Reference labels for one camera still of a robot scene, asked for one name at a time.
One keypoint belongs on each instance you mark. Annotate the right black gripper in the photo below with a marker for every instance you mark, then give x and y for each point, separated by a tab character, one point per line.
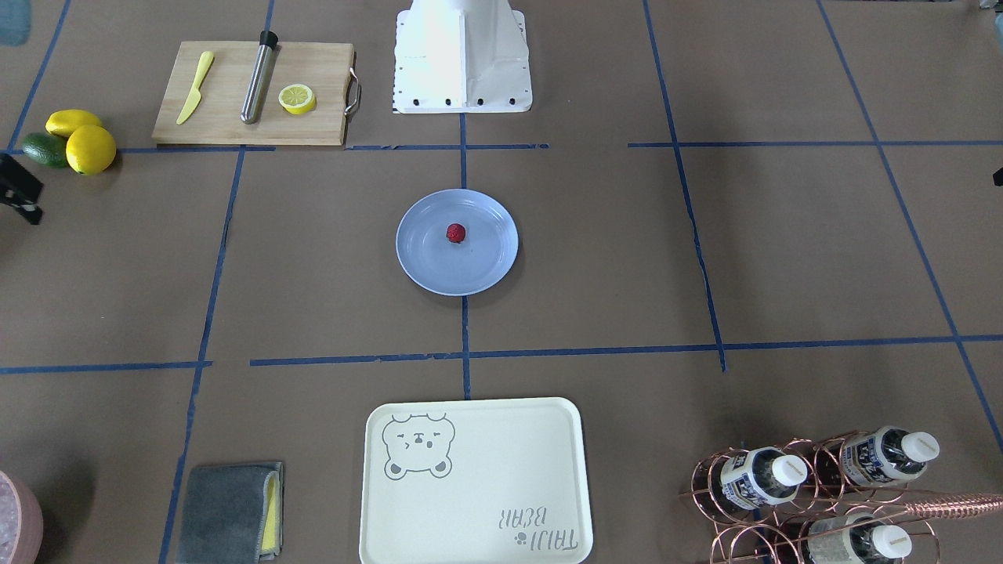
17	188

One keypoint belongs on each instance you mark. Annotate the bottle white cap rear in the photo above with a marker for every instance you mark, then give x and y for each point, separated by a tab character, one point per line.
891	456

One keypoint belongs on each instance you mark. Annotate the copper wire bottle rack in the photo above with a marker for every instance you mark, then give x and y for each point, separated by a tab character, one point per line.
775	534

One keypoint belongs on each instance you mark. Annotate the pink bowl with ice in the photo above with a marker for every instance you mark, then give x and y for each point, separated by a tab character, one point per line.
22	521

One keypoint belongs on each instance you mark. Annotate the cream bear tray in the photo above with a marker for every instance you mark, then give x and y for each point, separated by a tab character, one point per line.
475	481

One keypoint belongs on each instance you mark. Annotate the lemon half slice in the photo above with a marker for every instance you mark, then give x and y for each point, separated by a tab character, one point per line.
297	99

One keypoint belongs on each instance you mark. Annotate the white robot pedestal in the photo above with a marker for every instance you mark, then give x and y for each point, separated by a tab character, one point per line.
461	57

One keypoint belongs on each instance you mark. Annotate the red strawberry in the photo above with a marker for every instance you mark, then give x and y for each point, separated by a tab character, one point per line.
456	233

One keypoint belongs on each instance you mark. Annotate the green lime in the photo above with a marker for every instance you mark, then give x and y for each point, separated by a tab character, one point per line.
46	149

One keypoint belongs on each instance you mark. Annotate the blue plate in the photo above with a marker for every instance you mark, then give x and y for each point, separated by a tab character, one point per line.
484	259

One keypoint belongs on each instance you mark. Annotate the bottle white cap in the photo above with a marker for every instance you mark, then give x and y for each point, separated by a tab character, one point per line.
891	456
855	538
759	478

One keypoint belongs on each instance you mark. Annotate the yellow plastic knife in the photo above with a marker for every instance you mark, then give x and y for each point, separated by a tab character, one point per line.
194	95

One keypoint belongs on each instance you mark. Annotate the grey folded cloth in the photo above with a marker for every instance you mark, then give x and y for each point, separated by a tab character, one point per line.
233	513

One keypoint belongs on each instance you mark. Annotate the yellow lemon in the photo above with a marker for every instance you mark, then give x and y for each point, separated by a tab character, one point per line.
64	122
90	150

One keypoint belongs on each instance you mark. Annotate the bottle white cap front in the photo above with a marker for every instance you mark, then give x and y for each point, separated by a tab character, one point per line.
855	538

